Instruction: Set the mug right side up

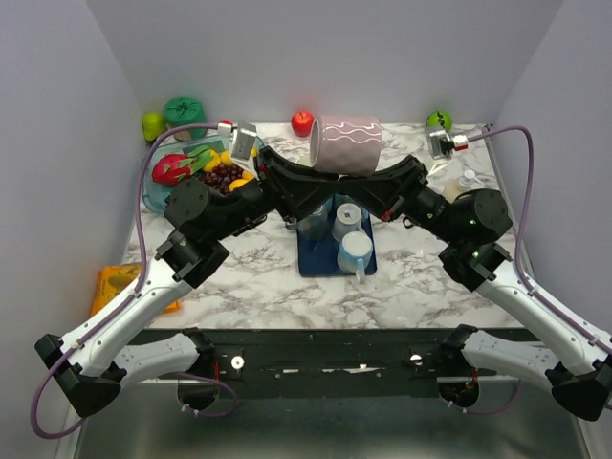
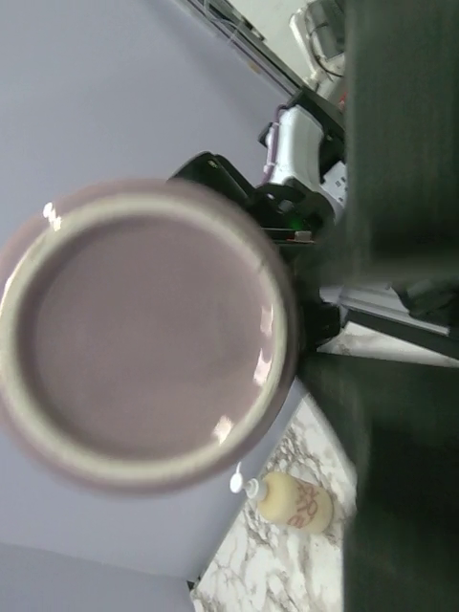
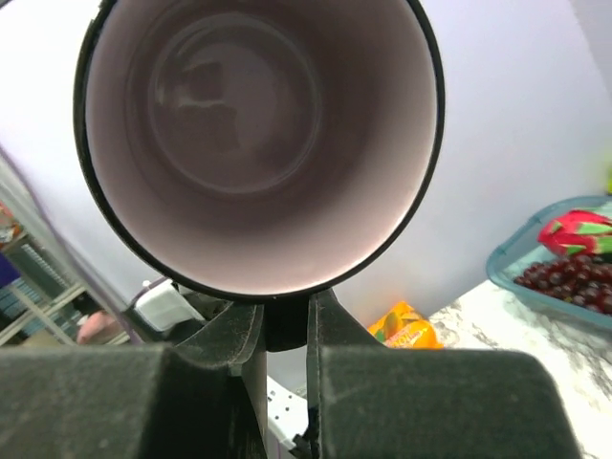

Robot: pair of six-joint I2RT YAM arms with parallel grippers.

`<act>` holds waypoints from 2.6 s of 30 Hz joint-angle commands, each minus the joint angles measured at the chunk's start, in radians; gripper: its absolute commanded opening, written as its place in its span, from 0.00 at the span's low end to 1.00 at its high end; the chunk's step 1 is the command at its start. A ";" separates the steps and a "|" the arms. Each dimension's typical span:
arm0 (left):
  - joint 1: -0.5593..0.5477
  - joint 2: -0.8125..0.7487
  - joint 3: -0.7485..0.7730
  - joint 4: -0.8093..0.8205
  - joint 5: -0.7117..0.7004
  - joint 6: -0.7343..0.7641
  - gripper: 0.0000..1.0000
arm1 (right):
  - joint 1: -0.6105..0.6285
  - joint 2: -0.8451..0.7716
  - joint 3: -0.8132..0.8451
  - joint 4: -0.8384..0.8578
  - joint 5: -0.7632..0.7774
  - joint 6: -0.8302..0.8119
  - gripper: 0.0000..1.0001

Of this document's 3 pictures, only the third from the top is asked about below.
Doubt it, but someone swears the orange snack bag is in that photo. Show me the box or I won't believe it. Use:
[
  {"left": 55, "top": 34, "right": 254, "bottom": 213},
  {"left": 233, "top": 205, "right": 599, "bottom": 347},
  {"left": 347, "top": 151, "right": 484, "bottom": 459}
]
[{"left": 367, "top": 301, "right": 444, "bottom": 349}]

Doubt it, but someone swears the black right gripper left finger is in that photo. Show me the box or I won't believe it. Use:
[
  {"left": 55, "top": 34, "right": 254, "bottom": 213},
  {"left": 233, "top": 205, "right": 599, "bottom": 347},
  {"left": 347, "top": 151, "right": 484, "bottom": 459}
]
[{"left": 1, "top": 305, "right": 267, "bottom": 458}]

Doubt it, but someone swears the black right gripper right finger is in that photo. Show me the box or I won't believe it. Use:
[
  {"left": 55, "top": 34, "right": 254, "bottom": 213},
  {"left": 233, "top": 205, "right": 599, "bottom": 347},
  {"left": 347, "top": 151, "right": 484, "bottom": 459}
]
[{"left": 307, "top": 292, "right": 580, "bottom": 458}]

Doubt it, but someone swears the teal plastic fruit basket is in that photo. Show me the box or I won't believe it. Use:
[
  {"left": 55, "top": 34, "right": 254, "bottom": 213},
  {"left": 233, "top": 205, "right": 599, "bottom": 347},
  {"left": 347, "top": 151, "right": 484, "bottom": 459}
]
[{"left": 485, "top": 194, "right": 612, "bottom": 334}]

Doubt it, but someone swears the dark red grapes bunch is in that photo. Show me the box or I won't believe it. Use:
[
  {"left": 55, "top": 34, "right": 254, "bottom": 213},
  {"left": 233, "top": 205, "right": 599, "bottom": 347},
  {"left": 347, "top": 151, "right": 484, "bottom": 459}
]
[{"left": 514, "top": 254, "right": 611, "bottom": 316}]

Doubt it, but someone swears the purple mug black handle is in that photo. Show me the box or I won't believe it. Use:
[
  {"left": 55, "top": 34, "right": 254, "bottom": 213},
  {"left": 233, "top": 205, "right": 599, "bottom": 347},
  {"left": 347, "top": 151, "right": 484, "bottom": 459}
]
[{"left": 72, "top": 0, "right": 447, "bottom": 353}]

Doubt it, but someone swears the pink dragon fruit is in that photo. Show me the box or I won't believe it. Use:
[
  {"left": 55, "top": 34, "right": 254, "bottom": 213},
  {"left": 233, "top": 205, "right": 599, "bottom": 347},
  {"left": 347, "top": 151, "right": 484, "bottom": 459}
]
[{"left": 537, "top": 208, "right": 611, "bottom": 256}]

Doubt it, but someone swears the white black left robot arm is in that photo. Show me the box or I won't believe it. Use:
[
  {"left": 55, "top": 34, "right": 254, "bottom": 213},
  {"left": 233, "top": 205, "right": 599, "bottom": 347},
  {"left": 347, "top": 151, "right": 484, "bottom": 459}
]
[{"left": 76, "top": 278, "right": 312, "bottom": 458}]

